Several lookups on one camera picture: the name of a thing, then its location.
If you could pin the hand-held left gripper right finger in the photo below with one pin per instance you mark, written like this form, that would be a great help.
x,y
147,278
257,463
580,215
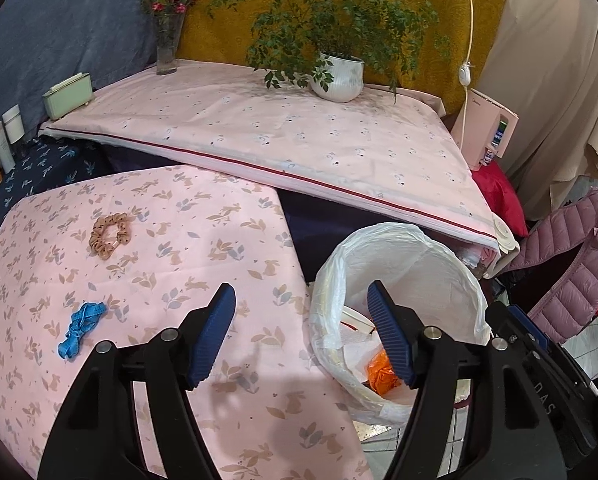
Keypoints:
x,y
389,340

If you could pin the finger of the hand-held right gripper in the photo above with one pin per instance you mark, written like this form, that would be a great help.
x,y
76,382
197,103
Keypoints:
x,y
496,317
529,330

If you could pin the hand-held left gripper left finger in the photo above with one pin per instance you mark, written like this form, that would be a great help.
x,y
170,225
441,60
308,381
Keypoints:
x,y
209,340

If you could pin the white paper towel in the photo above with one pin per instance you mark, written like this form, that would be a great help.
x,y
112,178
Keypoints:
x,y
359,350

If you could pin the orange wrapper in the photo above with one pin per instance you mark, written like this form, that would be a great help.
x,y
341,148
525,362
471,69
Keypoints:
x,y
381,372

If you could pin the bin with white plastic bag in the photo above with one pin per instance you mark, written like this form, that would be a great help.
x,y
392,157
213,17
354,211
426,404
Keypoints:
x,y
419,260

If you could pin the pink down jacket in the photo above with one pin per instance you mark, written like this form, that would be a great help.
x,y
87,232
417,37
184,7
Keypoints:
x,y
579,260

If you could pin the pink rabbit print tablecloth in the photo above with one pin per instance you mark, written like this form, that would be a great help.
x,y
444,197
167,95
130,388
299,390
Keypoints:
x,y
204,240

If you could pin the red cushion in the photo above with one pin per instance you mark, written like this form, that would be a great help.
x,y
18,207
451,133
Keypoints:
x,y
504,200

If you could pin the blue ribbon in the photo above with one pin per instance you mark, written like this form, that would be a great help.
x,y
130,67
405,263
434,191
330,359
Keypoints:
x,y
74,332

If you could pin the beige scrunchie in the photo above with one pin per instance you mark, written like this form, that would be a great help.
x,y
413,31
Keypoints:
x,y
95,234

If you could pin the pink water dispenser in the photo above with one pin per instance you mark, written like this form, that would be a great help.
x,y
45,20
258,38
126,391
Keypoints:
x,y
471,130

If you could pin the pale pink quilt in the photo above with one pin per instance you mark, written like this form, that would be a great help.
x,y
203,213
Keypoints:
x,y
279,125

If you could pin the navy leaf print cloth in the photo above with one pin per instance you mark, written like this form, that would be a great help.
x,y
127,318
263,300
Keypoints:
x,y
44,165

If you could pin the beige curtain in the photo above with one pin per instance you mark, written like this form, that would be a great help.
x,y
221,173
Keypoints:
x,y
554,60

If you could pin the green plant in white pot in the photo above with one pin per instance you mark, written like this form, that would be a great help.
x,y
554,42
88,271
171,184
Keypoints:
x,y
341,77

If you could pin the light green box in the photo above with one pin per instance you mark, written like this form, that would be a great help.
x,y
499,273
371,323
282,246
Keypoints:
x,y
66,100

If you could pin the white tube bottle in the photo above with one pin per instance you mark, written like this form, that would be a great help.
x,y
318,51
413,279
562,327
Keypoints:
x,y
2,147

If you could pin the glass vase with red flowers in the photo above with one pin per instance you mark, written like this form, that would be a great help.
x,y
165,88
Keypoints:
x,y
166,55

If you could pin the white jar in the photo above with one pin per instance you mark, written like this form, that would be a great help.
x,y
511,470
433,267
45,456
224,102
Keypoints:
x,y
14,122

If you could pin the mustard yellow backdrop cloth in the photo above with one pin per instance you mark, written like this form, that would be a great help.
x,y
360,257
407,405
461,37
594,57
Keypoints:
x,y
204,45

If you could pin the blue backdrop cloth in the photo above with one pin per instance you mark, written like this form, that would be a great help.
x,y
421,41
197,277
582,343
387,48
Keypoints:
x,y
79,20

